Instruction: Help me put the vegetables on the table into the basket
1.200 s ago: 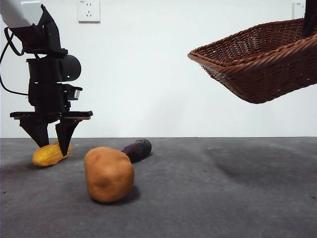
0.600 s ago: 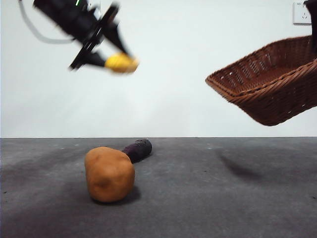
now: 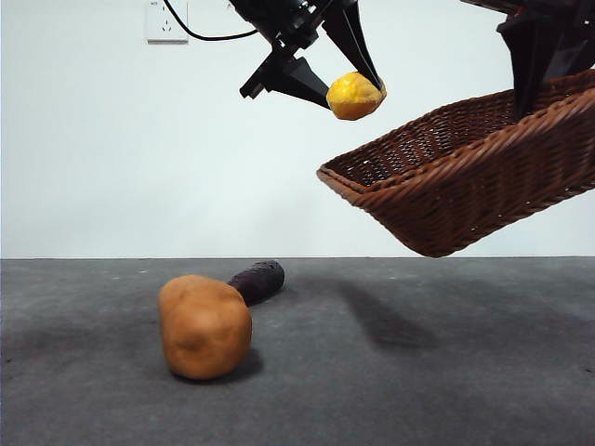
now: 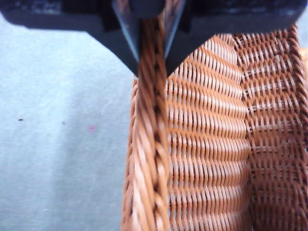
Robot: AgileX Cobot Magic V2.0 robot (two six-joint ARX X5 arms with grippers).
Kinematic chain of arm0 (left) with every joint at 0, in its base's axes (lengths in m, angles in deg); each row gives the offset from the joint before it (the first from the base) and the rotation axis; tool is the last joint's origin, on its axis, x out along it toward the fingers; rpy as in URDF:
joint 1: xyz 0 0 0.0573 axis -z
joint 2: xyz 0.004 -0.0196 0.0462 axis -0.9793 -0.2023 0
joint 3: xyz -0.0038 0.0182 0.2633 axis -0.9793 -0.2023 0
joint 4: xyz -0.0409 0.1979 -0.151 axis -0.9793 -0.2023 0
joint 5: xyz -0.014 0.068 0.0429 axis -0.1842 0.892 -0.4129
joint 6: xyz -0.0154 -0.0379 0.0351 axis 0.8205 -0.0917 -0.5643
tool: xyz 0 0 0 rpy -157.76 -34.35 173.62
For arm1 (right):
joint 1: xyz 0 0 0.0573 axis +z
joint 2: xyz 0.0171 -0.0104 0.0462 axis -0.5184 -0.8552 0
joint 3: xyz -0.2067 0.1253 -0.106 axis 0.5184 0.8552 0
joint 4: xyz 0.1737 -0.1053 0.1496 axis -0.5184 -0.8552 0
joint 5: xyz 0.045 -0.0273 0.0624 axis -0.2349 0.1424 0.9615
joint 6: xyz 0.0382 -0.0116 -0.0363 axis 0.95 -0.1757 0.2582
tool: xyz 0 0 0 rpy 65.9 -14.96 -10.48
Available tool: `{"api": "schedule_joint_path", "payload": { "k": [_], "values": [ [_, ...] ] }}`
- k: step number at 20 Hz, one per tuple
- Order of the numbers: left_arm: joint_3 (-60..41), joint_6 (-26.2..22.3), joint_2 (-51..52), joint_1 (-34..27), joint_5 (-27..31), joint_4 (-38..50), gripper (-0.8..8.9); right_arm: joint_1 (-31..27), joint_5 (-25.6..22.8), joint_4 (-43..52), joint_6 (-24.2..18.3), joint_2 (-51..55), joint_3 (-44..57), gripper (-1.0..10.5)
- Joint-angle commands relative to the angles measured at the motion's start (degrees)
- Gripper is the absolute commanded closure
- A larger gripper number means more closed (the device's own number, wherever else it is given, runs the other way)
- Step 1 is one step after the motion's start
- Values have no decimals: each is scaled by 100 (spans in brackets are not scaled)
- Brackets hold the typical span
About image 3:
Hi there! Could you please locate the yellow corn cob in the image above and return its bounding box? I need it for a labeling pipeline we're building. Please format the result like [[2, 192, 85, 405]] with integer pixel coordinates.
[[324, 71, 388, 121]]

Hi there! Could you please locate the brown potato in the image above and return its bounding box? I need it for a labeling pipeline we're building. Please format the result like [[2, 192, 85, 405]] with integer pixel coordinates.
[[157, 273, 254, 381]]

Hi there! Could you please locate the brown woven wicker basket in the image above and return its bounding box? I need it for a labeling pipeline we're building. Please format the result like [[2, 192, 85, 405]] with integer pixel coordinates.
[[316, 68, 595, 259]]

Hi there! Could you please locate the black cable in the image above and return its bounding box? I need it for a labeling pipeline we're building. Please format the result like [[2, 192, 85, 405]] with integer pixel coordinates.
[[161, 0, 259, 42]]

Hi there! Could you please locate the purple eggplant with green stem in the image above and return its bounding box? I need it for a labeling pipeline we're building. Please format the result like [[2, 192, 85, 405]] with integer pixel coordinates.
[[227, 259, 285, 307]]

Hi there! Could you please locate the white wall socket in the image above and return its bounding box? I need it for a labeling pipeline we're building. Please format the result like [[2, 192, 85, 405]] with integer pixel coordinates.
[[146, 0, 191, 46]]

